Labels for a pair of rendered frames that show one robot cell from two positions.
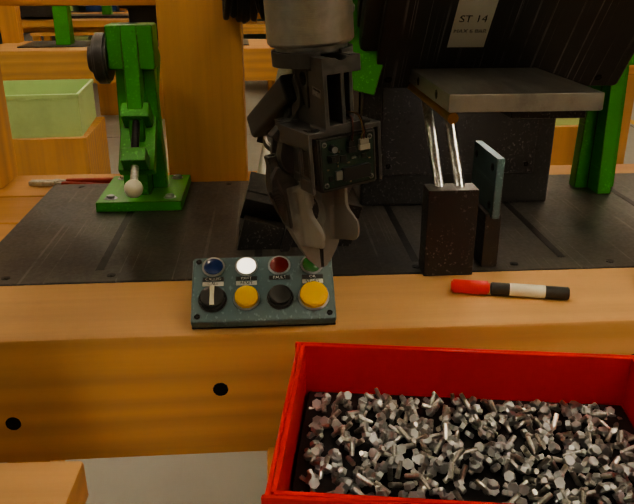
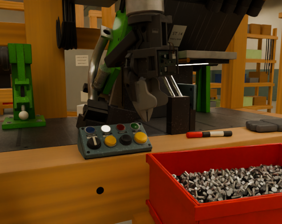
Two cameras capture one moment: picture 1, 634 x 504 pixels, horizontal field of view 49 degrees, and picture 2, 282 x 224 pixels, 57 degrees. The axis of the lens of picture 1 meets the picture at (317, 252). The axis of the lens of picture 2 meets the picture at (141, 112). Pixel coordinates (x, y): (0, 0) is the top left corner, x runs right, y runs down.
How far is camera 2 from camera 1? 0.29 m
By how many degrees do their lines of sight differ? 23
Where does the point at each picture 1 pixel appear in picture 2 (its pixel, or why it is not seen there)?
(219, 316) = (99, 150)
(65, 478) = not seen: outside the picture
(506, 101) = (206, 54)
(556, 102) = (222, 55)
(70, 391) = (17, 203)
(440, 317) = (191, 144)
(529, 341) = not seen: hidden behind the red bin
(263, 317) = (120, 149)
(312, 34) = (153, 5)
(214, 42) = (52, 59)
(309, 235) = (146, 103)
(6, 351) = not seen: outside the picture
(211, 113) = (51, 89)
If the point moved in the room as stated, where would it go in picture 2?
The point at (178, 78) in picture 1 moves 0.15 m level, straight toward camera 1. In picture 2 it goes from (36, 74) to (43, 74)
